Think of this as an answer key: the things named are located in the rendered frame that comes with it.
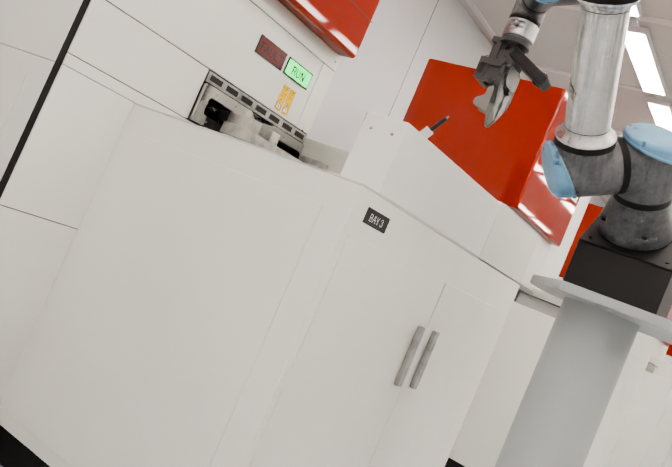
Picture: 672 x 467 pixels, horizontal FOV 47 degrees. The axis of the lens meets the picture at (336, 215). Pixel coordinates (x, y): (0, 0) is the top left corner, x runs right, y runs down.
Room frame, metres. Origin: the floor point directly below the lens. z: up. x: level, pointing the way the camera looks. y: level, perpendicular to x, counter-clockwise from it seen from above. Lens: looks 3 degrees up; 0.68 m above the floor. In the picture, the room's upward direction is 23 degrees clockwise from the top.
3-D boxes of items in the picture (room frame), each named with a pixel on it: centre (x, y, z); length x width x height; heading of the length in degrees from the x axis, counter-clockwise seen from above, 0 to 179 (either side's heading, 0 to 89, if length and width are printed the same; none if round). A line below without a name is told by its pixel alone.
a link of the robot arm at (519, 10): (1.74, -0.22, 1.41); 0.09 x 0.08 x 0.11; 0
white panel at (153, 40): (1.85, 0.40, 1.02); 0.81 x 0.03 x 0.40; 147
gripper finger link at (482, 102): (1.74, -0.21, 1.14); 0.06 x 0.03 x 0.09; 57
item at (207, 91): (1.99, 0.29, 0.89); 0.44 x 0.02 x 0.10; 147
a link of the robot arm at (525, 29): (1.75, -0.22, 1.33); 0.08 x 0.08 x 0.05
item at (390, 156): (1.63, -0.17, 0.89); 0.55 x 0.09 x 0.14; 147
